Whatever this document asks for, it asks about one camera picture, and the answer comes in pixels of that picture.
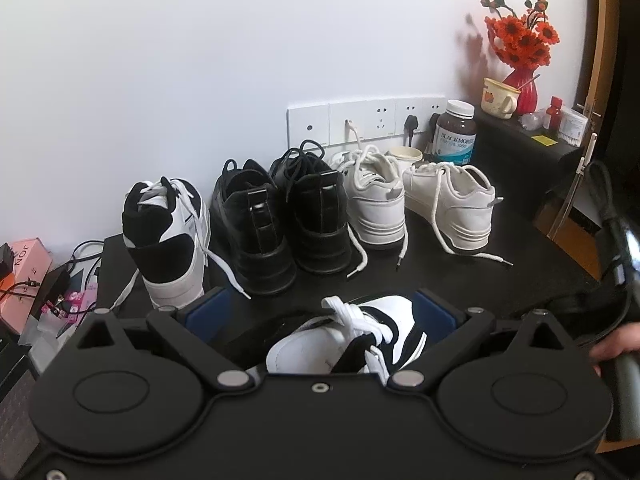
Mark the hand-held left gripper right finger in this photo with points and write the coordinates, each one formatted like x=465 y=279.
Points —
x=435 y=310

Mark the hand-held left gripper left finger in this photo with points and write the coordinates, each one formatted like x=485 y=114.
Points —
x=205 y=310

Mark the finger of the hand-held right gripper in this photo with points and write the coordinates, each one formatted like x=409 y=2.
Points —
x=560 y=307

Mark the black-white sneaker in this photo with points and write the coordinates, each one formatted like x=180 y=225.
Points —
x=225 y=270

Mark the black and white sneaker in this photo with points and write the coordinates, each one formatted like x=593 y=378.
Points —
x=160 y=260
x=310 y=350

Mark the white shoelace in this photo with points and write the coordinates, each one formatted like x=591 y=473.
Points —
x=350 y=320

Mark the person's right hand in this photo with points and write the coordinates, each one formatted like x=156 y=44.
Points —
x=620 y=347

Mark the black leather shoe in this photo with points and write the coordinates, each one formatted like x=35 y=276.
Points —
x=320 y=220
x=255 y=240

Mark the pink tube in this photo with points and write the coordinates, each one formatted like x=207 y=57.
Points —
x=90 y=295

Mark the black cabinet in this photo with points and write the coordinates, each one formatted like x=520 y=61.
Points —
x=520 y=175

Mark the pink cosmetic packet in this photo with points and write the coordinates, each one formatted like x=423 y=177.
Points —
x=62 y=306

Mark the black flat box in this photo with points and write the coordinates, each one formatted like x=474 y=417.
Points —
x=54 y=285

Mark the pile of clear plastic packets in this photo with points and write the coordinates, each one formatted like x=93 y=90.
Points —
x=50 y=335

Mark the cream paper cup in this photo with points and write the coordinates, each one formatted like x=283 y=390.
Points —
x=405 y=154

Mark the cotton swab box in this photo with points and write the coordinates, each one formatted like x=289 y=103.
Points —
x=574 y=127

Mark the yellow sticky note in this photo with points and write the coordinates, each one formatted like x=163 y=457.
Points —
x=545 y=140

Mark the brown supplement bottle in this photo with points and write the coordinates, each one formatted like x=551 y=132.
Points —
x=452 y=135

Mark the small red bottle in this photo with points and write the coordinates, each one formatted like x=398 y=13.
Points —
x=556 y=117

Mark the pink cardboard box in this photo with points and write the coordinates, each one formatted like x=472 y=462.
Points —
x=30 y=260

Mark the salmon cardboard box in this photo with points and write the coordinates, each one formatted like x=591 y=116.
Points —
x=22 y=310

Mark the clear plastic bag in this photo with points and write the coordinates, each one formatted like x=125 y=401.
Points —
x=532 y=121

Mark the black power plug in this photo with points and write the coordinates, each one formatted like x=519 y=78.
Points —
x=411 y=125
x=434 y=122

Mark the black power adapter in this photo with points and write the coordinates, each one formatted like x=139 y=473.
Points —
x=6 y=260

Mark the grey textured panel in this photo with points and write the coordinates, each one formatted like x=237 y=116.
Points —
x=17 y=420

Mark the cream printed mug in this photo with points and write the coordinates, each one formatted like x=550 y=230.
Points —
x=497 y=97

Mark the white wall socket panel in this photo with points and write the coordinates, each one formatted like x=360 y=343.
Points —
x=315 y=112

